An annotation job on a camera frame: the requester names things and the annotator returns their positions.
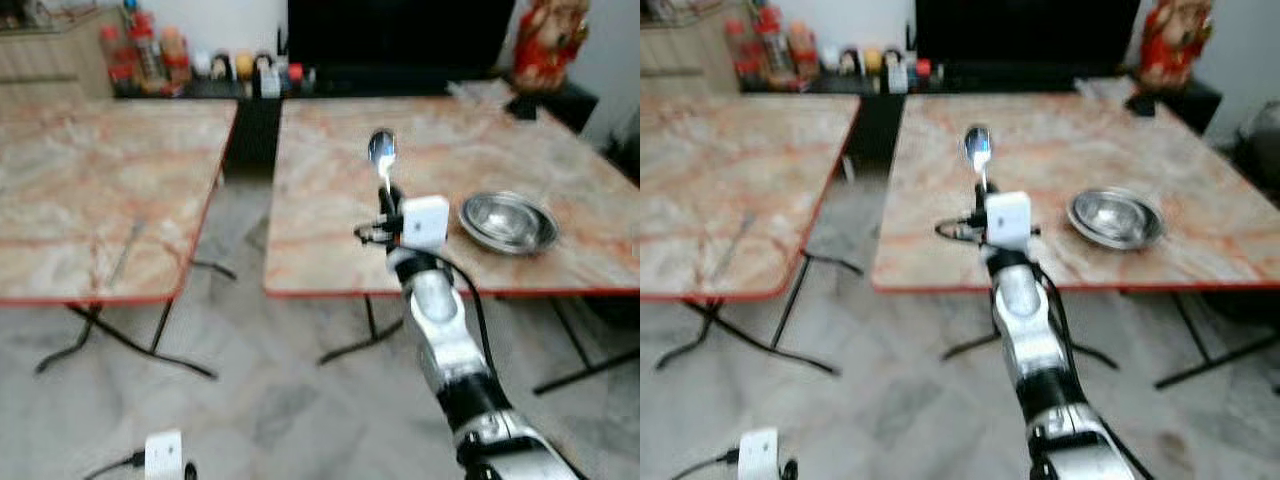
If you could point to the silver metal spoon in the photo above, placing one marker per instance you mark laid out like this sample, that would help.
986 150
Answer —
978 147
382 150

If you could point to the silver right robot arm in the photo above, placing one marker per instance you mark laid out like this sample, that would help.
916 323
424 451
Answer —
450 340
1040 340

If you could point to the marble folding table with bowl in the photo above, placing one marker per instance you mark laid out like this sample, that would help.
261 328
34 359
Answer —
450 150
1080 140

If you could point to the round steel bowl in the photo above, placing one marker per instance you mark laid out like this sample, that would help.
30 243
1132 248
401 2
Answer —
1115 219
508 224

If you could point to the black low tv stand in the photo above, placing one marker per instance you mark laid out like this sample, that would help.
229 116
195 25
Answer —
250 130
880 125

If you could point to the clear plastic wrapper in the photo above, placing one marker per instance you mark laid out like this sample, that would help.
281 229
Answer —
1100 88
480 92

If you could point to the small red jar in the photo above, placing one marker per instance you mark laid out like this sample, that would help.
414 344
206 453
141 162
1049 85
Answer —
295 73
923 68

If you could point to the white labelled dark bottle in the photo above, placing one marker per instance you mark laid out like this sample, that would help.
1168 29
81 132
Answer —
268 78
896 74

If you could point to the small black flat object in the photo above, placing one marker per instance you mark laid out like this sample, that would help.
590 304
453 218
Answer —
1143 102
522 107

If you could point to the black flat television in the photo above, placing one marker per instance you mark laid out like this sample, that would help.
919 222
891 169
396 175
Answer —
1025 32
400 35

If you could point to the small yellow jar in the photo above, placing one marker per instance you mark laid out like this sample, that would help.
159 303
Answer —
245 66
873 60

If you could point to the small dark jar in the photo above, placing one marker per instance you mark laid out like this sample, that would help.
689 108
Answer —
851 62
223 67

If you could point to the small white jar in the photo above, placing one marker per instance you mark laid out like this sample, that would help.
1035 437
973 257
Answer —
202 66
830 60

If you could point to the red and gold figurine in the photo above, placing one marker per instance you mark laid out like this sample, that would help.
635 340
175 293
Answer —
1175 42
548 45

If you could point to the orange sauce bottle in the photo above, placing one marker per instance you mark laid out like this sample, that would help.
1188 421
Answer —
803 52
175 58

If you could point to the marble folding table with fork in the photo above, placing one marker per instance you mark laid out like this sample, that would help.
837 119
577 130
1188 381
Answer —
730 190
90 190

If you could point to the tall red capped bottle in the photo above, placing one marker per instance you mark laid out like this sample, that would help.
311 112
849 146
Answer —
146 50
772 45

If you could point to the silver metal fork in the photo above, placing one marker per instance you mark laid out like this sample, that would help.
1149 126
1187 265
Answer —
127 250

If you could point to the red sauce bottle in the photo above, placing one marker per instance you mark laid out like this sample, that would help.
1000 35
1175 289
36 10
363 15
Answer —
118 58
740 55

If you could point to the grey rounded bag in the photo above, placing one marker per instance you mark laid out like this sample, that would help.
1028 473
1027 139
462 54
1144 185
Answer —
1260 140

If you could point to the light wooden cabinet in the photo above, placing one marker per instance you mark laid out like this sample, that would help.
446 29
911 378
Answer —
55 60
685 50

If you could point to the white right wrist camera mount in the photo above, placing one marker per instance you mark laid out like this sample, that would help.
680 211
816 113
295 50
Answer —
1008 220
425 224

